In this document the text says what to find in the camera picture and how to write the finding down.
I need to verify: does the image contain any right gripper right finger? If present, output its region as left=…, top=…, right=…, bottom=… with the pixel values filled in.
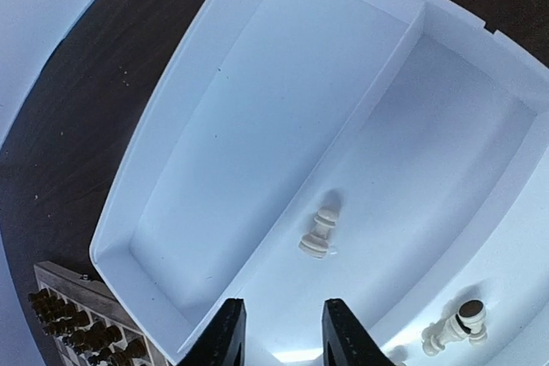
left=322, top=298, right=393, bottom=366

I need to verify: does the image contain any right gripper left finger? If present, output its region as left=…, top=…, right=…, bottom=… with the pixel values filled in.
left=178, top=298, right=246, bottom=366

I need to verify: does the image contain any pile of white chess pieces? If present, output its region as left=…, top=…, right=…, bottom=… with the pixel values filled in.
left=385, top=299, right=490, bottom=366

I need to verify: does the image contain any wooden chess board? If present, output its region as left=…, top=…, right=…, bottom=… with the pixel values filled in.
left=27, top=261, right=170, bottom=365

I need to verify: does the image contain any white plastic tray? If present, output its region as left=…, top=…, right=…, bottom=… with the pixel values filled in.
left=89, top=0, right=548, bottom=365

